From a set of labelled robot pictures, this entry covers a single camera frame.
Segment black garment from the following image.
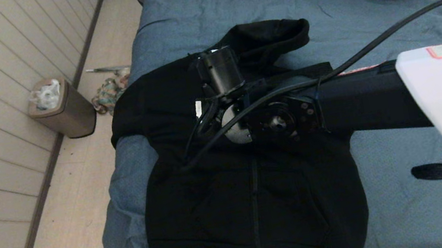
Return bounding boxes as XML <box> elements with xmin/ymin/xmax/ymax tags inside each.
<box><xmin>96</xmin><ymin>9</ymin><xmax>375</xmax><ymax>248</ymax></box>

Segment colourful rag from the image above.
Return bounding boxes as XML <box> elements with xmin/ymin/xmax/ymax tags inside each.
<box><xmin>89</xmin><ymin>75</ymin><xmax>131</xmax><ymax>119</ymax></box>

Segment thin stick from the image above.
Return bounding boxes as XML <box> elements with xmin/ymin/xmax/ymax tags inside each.
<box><xmin>85</xmin><ymin>62</ymin><xmax>131</xmax><ymax>76</ymax></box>

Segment brown trash bin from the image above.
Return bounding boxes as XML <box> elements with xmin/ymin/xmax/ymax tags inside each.
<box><xmin>23</xmin><ymin>72</ymin><xmax>100</xmax><ymax>145</ymax></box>

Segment clear plastic bin bag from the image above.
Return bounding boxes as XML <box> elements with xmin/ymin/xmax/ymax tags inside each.
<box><xmin>27</xmin><ymin>78</ymin><xmax>64</xmax><ymax>113</ymax></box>

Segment blue bed sheet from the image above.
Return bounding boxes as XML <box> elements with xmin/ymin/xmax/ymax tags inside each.
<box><xmin>60</xmin><ymin>0</ymin><xmax>442</xmax><ymax>248</ymax></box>

